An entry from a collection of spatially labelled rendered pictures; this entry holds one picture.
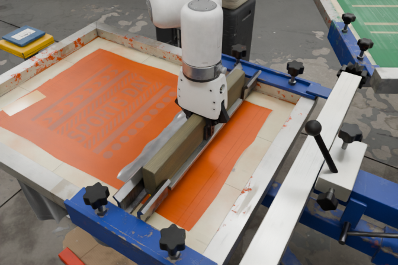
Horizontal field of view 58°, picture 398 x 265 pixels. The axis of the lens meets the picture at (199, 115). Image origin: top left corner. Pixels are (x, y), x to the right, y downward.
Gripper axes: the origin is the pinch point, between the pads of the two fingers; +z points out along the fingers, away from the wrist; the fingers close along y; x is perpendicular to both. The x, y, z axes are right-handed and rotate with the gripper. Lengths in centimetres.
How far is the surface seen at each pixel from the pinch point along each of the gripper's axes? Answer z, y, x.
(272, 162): 2.6, -17.2, -0.8
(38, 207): 41, 47, 20
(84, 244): 99, 60, 5
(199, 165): 6.1, -2.9, 5.5
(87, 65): 5.8, 46.8, -11.0
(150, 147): 5.2, 9.3, 7.2
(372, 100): 101, -33, -177
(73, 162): 6.0, 22.0, 19.3
